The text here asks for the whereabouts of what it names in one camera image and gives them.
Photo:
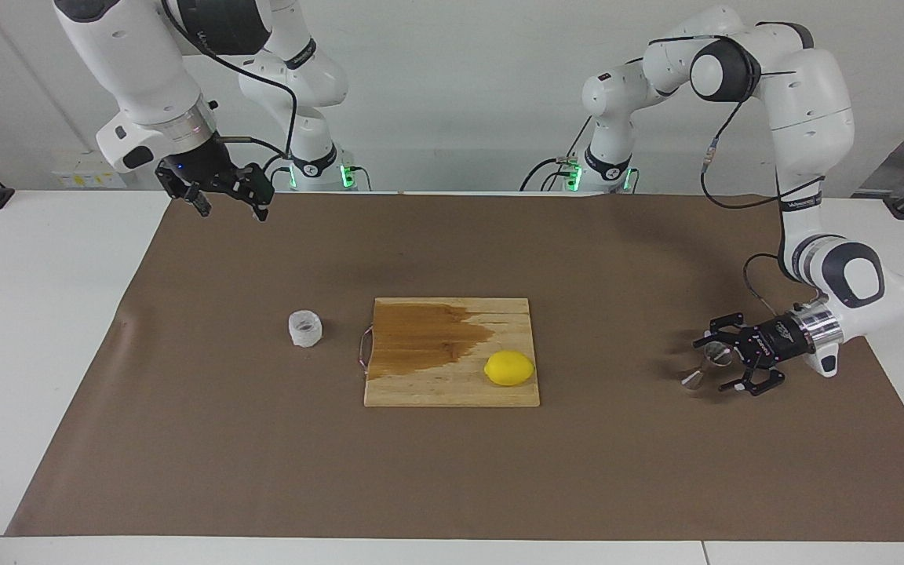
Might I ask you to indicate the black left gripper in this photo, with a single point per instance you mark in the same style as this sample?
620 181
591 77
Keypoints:
770 341

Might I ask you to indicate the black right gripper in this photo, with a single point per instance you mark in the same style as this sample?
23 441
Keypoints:
205 166

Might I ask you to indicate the steel jigger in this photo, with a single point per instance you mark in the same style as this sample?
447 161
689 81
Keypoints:
695 377

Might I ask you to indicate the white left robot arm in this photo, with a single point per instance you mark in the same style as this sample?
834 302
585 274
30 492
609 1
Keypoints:
805 94

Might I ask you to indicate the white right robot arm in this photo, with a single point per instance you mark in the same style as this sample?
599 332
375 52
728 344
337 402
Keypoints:
138 63

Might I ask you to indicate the white socket box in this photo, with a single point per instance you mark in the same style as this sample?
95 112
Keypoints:
75 176

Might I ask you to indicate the yellow lemon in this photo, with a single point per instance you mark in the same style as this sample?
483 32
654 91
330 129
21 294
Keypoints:
509 369

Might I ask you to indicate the wooden cutting board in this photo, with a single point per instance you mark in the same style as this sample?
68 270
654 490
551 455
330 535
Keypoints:
436 384

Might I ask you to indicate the brown paper mat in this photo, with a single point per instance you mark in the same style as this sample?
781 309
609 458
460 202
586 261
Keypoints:
452 471

